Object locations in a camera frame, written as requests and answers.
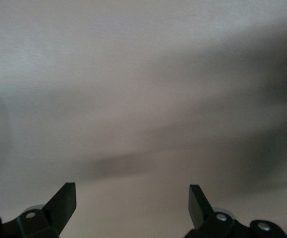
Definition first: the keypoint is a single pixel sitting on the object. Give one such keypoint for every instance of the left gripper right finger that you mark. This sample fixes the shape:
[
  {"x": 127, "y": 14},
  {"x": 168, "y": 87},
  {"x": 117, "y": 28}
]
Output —
[{"x": 200, "y": 210}]

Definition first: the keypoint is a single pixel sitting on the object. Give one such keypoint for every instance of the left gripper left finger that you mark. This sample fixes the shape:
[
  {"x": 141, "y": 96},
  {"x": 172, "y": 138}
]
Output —
[{"x": 64, "y": 203}]

